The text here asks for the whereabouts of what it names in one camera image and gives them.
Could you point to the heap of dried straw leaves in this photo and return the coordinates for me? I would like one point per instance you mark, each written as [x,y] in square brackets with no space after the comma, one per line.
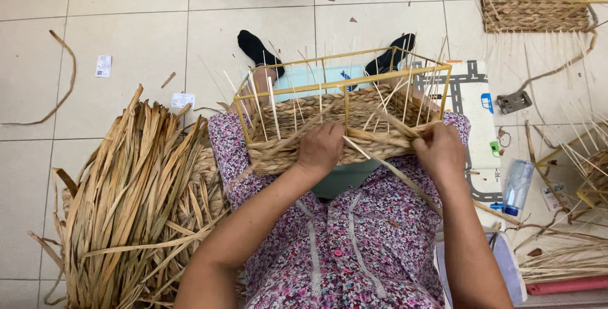
[133,204]

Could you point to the light blue cushion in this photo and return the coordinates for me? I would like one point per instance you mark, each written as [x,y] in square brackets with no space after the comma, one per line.
[313,81]

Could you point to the person's floral dress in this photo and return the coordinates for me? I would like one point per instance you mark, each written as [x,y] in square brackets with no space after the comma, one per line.
[342,233]

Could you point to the white paper label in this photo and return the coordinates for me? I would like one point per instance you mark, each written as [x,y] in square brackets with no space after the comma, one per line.
[183,100]
[103,66]

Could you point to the flat woven basket with frame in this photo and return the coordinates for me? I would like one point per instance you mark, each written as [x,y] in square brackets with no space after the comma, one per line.
[536,0]

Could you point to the long loose straw strand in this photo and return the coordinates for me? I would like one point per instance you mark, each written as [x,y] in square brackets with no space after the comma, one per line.
[57,86]

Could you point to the red rolled mat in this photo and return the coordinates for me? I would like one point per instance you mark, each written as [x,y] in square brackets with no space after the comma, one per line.
[567,284]

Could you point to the half-woven basket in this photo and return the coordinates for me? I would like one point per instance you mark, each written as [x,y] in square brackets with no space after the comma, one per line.
[342,124]

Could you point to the road-print play mat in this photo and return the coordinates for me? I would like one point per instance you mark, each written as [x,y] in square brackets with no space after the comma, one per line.
[472,128]

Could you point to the white packet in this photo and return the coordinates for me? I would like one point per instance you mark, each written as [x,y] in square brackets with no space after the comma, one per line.
[552,197]

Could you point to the person's right hand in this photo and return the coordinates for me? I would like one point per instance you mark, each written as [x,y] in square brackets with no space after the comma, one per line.
[441,152]

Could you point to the black left sock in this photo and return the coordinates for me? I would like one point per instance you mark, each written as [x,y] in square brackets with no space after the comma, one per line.
[259,52]

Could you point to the black sock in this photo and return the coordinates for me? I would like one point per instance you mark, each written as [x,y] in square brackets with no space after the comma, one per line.
[390,56]
[259,52]

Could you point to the person's right fingers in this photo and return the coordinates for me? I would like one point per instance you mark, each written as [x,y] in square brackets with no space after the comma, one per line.
[420,143]

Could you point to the bundle of thin straw sticks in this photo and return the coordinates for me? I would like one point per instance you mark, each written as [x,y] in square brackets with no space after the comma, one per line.
[565,256]

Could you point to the black right sock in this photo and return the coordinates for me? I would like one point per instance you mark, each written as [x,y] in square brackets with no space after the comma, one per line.
[390,56]

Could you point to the unfinished basket with yellow frame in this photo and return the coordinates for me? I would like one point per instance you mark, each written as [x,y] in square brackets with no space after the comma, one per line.
[582,166]

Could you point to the curved straw strand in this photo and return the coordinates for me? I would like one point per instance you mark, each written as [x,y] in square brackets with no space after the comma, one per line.
[560,64]

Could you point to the person's left fingers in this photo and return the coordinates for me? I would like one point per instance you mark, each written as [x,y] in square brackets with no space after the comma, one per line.
[335,131]

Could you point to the clear plastic water bottle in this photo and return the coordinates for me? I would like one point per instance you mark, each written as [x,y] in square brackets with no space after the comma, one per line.
[517,186]

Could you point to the grey metal tool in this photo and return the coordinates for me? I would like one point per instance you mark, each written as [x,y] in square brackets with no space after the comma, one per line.
[514,102]

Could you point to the person's left hand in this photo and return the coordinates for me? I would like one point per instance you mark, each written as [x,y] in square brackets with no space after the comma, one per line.
[321,148]

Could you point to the dried straw weaving strand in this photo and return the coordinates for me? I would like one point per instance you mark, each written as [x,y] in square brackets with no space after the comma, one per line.
[394,171]

